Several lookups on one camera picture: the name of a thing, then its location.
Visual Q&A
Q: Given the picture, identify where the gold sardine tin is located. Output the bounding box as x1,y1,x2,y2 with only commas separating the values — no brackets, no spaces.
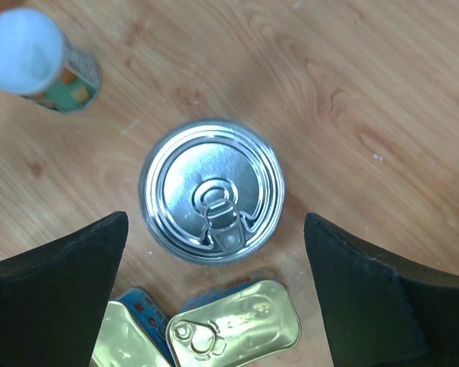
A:
90,287,174,367
166,280,301,366

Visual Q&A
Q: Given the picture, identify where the blue can silver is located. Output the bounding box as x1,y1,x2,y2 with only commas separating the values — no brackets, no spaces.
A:
138,118,285,265

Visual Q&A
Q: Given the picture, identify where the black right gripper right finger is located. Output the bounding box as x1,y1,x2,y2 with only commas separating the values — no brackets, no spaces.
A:
304,213,459,366

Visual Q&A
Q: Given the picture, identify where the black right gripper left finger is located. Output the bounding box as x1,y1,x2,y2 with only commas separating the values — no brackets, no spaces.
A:
0,211,129,366

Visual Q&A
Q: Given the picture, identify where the short green can white lid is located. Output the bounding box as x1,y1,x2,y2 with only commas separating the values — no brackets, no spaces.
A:
0,8,102,113

